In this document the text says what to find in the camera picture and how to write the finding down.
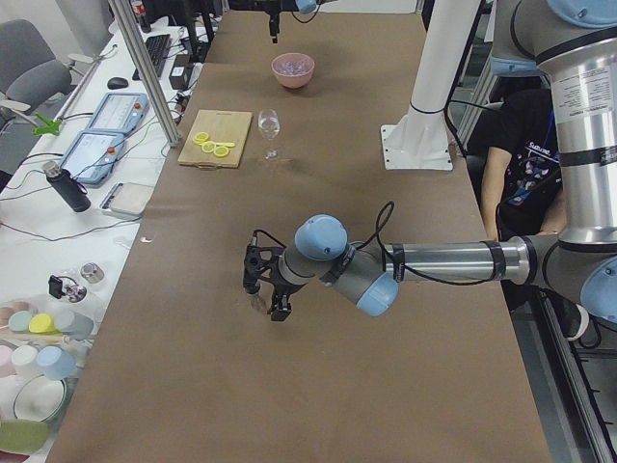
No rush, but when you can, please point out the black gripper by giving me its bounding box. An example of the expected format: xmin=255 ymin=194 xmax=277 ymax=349
xmin=268 ymin=275 xmax=305 ymax=322
xmin=262 ymin=0 xmax=288 ymax=43

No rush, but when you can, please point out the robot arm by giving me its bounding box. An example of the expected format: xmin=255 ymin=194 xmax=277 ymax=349
xmin=256 ymin=0 xmax=325 ymax=43
xmin=268 ymin=1 xmax=616 ymax=321

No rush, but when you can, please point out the pink bowl of ice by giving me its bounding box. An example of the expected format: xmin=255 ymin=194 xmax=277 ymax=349
xmin=271 ymin=52 xmax=315 ymax=89

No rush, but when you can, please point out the clear wine glass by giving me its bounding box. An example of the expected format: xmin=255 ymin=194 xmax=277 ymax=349
xmin=257 ymin=109 xmax=281 ymax=159

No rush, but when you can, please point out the black power adapter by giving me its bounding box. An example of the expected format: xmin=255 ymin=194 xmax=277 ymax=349
xmin=169 ymin=54 xmax=194 ymax=91

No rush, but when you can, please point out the bamboo cutting board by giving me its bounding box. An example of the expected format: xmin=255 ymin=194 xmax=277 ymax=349
xmin=177 ymin=110 xmax=253 ymax=169

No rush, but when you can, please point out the black keyboard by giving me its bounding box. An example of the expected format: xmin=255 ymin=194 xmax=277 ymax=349
xmin=145 ymin=34 xmax=171 ymax=78

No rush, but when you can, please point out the cola bottle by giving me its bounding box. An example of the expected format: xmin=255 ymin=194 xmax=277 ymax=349
xmin=130 ymin=0 xmax=151 ymax=34

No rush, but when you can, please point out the yellow lemon slice far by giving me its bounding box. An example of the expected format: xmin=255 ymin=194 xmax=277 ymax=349
xmin=193 ymin=132 xmax=209 ymax=145

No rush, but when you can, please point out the yellow lemon slice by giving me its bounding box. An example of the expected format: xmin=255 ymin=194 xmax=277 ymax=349
xmin=201 ymin=141 xmax=217 ymax=152
xmin=213 ymin=146 xmax=229 ymax=158
xmin=193 ymin=132 xmax=209 ymax=145

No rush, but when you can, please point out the yellow lemon slice near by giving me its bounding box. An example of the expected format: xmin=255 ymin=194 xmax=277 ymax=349
xmin=213 ymin=146 xmax=229 ymax=158

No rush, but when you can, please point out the yellow lemon slice middle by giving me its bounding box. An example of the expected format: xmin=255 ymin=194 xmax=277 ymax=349
xmin=201 ymin=141 xmax=217 ymax=152

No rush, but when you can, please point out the black computer mouse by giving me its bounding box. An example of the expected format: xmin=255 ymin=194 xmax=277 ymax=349
xmin=107 ymin=77 xmax=129 ymax=90

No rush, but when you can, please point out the upper blue teach pendant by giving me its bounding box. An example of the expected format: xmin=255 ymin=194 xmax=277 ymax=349
xmin=87 ymin=92 xmax=148 ymax=135

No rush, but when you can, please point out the blue teach pendant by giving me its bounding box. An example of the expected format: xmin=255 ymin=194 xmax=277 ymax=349
xmin=60 ymin=130 xmax=125 ymax=186
xmin=87 ymin=92 xmax=148 ymax=135

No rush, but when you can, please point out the white digital scale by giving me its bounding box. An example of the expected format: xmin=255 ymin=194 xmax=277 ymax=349
xmin=100 ymin=182 xmax=154 ymax=219

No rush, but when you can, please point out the grey plastic cup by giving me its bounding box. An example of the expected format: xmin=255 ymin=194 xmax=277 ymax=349
xmin=54 ymin=310 xmax=94 ymax=340

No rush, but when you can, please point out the glass oil dispenser bottle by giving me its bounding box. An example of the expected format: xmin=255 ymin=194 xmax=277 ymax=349
xmin=48 ymin=275 xmax=87 ymax=303

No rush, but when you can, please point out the light blue plastic cup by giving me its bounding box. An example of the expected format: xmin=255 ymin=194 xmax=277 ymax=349
xmin=36 ymin=345 xmax=76 ymax=380

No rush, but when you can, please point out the lower blue teach pendant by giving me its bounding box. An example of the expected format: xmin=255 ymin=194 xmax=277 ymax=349
xmin=60 ymin=130 xmax=125 ymax=186

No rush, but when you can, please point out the black insulated bottle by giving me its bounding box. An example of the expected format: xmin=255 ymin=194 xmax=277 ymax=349
xmin=42 ymin=161 xmax=91 ymax=212

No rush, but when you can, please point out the yellow plastic cup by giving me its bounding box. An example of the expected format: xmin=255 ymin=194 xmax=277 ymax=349
xmin=28 ymin=313 xmax=58 ymax=335

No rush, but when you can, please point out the green plastic clamp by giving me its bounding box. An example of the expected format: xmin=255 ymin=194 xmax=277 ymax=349
xmin=32 ymin=113 xmax=63 ymax=136

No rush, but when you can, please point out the grey office chair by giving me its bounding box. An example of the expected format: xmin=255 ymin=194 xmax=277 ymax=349
xmin=1 ymin=19 xmax=74 ymax=119

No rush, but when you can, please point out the white green rimmed bowl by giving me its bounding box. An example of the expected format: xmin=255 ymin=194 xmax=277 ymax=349
xmin=13 ymin=375 xmax=67 ymax=422

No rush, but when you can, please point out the white plastic cup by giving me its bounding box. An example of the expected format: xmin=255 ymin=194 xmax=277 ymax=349
xmin=11 ymin=345 xmax=41 ymax=378

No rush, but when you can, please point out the mint green plastic cup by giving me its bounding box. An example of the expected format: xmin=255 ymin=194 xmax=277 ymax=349
xmin=9 ymin=311 xmax=34 ymax=334

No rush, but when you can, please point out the person in black shirt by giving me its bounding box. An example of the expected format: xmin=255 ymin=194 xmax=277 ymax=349
xmin=477 ymin=89 xmax=567 ymax=241

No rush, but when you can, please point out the pink plastic cup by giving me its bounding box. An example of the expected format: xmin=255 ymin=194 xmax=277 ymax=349
xmin=0 ymin=345 xmax=15 ymax=378

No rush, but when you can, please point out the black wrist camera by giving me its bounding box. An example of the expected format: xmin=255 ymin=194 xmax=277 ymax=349
xmin=242 ymin=229 xmax=285 ymax=295

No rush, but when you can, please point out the aluminium frame post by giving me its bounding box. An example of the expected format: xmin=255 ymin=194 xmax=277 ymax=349
xmin=108 ymin=0 xmax=180 ymax=148

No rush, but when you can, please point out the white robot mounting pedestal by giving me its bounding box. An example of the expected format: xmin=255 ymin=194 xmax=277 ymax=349
xmin=381 ymin=0 xmax=481 ymax=171

